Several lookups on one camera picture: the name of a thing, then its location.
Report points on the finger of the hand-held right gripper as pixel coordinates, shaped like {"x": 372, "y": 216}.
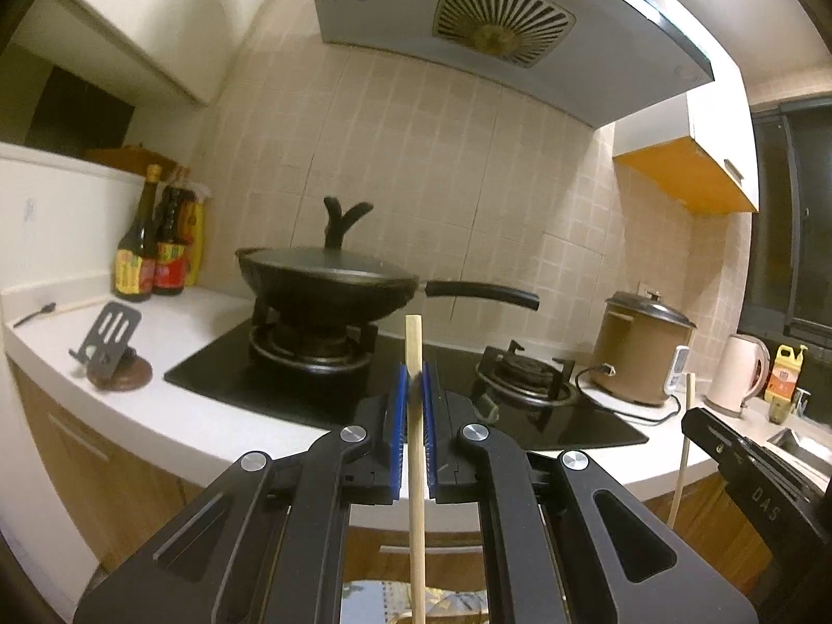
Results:
{"x": 760, "y": 500}

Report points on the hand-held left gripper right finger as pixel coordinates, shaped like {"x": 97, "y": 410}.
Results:
{"x": 426, "y": 429}

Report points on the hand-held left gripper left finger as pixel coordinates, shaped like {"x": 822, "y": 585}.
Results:
{"x": 403, "y": 429}

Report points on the wooden chopstick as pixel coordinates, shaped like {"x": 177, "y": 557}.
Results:
{"x": 678, "y": 481}
{"x": 413, "y": 338}

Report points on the steel sink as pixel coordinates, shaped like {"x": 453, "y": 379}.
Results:
{"x": 803, "y": 448}

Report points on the yellow oil bottle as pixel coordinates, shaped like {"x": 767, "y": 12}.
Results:
{"x": 783, "y": 380}

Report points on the white electric kettle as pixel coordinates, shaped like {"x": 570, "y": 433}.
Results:
{"x": 734, "y": 377}

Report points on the black wok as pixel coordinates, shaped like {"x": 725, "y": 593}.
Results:
{"x": 312, "y": 292}

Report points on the brown rice cooker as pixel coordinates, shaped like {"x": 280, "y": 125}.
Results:
{"x": 637, "y": 357}

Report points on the black gas stove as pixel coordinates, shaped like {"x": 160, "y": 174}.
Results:
{"x": 221, "y": 370}

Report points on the white countertop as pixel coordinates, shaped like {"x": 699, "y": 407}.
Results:
{"x": 195, "y": 416}

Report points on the dark window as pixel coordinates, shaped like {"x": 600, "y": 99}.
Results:
{"x": 793, "y": 240}

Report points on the brown round coaster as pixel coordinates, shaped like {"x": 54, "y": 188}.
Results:
{"x": 133, "y": 377}

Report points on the dark sauce bottle red label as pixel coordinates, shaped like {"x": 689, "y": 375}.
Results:
{"x": 172, "y": 253}

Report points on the wooden base cabinets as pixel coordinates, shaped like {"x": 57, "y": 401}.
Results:
{"x": 97, "y": 468}

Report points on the grey phone stand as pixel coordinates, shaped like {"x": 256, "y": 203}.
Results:
{"x": 107, "y": 338}

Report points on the dark sauce bottle yellow label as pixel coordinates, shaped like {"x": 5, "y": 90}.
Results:
{"x": 135, "y": 260}

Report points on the small black spoon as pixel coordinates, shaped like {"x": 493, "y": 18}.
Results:
{"x": 32, "y": 317}

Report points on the white range hood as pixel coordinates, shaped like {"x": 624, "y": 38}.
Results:
{"x": 390, "y": 6}

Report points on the white orange wall cabinet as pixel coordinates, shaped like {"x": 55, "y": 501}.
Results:
{"x": 708, "y": 143}

